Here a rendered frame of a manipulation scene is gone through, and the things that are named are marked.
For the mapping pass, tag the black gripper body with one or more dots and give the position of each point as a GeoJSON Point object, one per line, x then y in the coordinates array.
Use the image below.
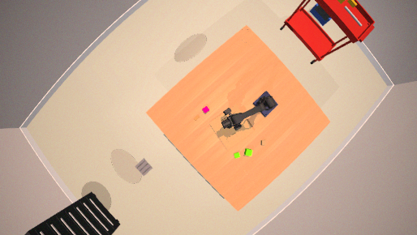
{"type": "Point", "coordinates": [228, 111]}

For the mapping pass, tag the green block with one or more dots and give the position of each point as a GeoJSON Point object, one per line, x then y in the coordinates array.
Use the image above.
{"type": "Point", "coordinates": [248, 152]}

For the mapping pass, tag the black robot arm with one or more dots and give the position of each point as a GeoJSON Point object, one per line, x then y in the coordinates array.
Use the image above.
{"type": "Point", "coordinates": [238, 118]}

